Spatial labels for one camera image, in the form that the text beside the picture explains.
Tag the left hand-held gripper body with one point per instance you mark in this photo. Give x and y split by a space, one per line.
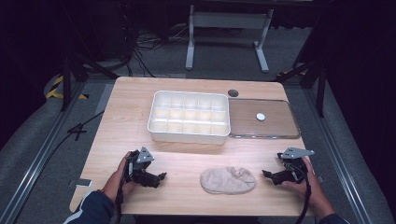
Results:
139 168

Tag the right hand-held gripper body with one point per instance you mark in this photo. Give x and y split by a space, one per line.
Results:
292 169

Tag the beige sock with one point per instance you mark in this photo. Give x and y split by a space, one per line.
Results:
228 180

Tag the white compartment storage box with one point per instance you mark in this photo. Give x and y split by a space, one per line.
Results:
189 116

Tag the person's right hand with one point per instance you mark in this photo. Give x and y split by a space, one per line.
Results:
311 186

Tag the person's left hand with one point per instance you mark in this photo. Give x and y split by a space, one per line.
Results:
116 182

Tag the transparent box lid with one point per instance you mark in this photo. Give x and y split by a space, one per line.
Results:
264 119

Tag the black tape floor mark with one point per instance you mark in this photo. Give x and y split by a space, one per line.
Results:
77 130

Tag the black table grommet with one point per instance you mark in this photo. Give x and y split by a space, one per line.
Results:
233 93

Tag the black metal stand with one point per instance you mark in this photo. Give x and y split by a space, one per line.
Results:
320 81
67 74

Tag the yellow and black floor tape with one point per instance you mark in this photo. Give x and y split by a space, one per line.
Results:
53 91

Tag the aluminium floor rail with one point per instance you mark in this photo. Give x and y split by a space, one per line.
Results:
339 161
40 158

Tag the white metal table frame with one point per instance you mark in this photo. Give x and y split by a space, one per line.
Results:
229 20

